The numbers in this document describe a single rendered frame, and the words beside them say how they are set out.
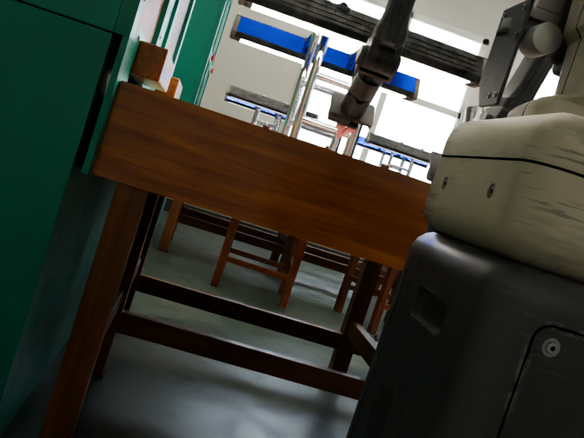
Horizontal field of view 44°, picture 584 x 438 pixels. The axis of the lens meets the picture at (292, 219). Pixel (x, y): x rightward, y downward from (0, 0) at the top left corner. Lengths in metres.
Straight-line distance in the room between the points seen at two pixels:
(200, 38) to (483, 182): 3.82
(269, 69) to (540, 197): 6.25
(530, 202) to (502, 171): 0.05
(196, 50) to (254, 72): 2.41
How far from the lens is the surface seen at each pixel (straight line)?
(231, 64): 6.76
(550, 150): 0.58
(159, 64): 1.53
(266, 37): 2.28
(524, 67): 1.58
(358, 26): 1.76
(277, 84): 6.77
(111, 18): 1.39
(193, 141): 1.40
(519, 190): 0.58
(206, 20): 4.42
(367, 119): 1.62
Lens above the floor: 0.70
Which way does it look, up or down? 4 degrees down
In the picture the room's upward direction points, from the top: 18 degrees clockwise
